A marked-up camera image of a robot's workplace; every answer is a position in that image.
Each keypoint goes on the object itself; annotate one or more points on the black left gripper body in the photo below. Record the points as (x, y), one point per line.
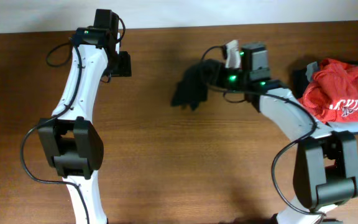
(113, 68)

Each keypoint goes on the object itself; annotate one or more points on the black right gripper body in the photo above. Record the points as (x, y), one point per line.
(232, 79)

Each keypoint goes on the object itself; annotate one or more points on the black Nike t-shirt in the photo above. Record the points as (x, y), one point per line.
(192, 89)

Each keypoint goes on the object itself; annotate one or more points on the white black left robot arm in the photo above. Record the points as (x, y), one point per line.
(70, 142)

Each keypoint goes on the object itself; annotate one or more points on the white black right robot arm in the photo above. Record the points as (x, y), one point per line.
(326, 165)

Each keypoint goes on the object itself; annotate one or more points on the navy folded garment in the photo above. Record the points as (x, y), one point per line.
(300, 82)

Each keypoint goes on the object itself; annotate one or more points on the red printed t-shirt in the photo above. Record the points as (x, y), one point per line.
(332, 93)

